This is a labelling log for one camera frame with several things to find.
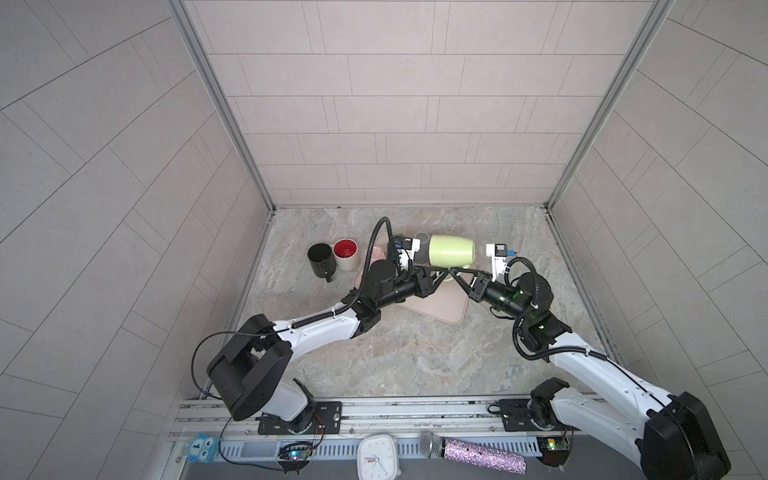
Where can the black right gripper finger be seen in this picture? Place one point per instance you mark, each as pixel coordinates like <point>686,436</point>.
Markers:
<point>467,284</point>
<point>483,278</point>

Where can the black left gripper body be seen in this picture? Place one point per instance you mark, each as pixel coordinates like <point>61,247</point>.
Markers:
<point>400,290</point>

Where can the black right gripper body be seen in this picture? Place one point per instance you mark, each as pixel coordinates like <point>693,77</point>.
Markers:
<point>500,298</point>

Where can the light green mug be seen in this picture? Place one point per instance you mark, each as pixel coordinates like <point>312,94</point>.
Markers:
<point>451,251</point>

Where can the white mug red inside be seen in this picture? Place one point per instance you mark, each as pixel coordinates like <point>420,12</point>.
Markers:
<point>347,255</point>

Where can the black mug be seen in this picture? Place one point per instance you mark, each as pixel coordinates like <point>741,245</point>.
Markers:
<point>322,261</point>

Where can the pink faceted mug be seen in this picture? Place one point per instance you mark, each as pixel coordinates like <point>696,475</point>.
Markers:
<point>378,253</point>

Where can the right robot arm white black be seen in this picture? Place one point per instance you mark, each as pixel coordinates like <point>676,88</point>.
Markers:
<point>667,436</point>

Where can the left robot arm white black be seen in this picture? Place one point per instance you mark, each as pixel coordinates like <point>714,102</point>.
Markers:
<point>248,371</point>

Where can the grey mug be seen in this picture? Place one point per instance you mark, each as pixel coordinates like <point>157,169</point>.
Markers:
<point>421,242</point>

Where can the beige plastic tray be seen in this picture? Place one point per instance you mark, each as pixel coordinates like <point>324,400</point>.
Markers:
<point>448,304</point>

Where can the glittery pink microphone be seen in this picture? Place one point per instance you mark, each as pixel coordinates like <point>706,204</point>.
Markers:
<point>458,451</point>

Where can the small black circuit device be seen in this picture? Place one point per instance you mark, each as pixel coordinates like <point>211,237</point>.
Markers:
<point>555,451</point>

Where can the white square clock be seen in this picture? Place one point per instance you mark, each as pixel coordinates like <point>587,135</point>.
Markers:
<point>378,459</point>

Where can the small green circuit board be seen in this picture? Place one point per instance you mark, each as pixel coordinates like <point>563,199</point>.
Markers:
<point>296,452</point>

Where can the blue white power socket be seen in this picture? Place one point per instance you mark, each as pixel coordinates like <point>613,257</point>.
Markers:
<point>202,449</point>

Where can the left metal corner profile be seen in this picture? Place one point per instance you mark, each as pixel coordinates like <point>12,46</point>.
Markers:
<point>183,21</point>

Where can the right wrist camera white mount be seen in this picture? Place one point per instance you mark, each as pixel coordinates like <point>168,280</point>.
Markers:
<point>499,254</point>

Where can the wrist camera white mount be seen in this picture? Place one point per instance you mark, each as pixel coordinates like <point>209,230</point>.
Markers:
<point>400,252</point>
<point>499,254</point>

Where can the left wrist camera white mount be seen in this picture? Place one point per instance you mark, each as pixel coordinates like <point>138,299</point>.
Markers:
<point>400,252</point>

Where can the metal base rail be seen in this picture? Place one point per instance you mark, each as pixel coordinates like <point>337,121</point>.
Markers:
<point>498,421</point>

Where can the metal corner wall profile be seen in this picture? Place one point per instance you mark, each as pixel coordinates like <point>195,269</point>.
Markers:
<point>651,24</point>

